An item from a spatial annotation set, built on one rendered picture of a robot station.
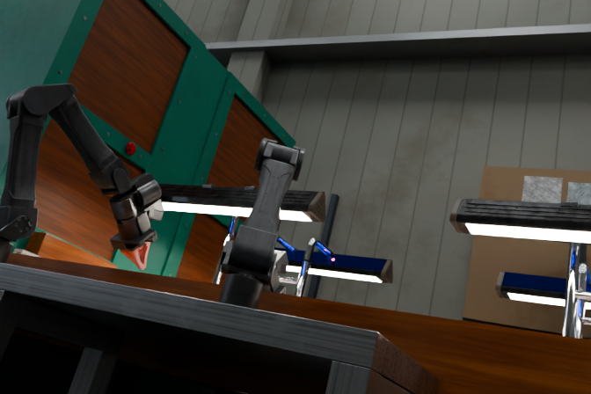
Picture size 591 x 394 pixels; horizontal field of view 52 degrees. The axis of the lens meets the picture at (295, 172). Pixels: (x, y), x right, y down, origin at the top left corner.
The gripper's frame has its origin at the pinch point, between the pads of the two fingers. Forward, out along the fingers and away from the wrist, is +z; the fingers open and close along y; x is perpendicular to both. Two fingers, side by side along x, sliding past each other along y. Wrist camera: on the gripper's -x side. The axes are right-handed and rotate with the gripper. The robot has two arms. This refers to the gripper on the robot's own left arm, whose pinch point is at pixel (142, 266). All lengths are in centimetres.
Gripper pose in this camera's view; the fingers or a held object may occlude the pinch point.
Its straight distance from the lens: 160.5
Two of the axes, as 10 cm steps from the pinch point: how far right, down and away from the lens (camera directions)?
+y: -8.6, -0.3, 5.0
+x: -4.7, 4.0, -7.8
